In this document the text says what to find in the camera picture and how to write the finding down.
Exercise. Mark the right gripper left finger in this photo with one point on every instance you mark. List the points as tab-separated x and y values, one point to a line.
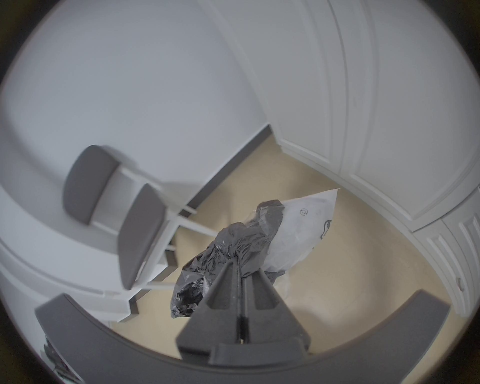
217	318

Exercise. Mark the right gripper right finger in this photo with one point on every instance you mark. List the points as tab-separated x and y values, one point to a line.
266	318

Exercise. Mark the black plastic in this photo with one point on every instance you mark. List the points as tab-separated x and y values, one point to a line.
232	243

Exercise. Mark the white printed paper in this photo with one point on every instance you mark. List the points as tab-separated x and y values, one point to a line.
303	225

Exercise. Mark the grey and white chair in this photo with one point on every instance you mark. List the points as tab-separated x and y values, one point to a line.
90	183

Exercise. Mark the white wardrobe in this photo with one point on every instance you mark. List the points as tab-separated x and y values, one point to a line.
375	93

